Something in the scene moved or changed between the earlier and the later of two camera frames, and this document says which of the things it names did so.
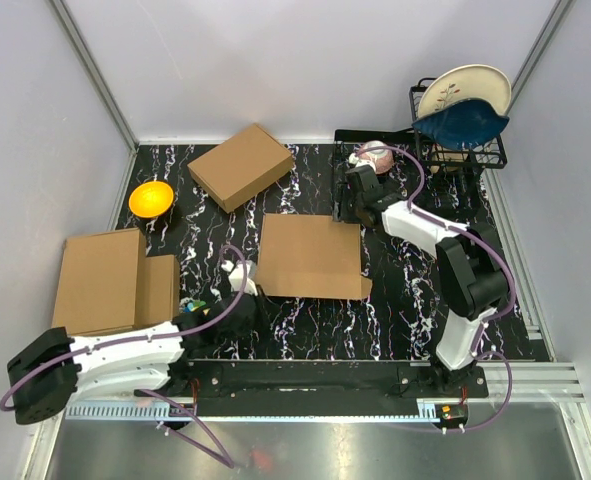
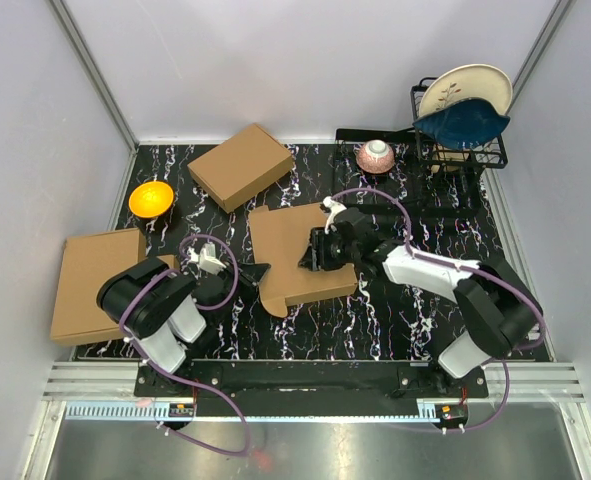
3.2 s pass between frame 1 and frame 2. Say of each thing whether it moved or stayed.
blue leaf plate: stayed
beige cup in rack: stayed
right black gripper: moved
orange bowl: stayed
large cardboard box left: stayed
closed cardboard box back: stayed
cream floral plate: stayed
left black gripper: moved
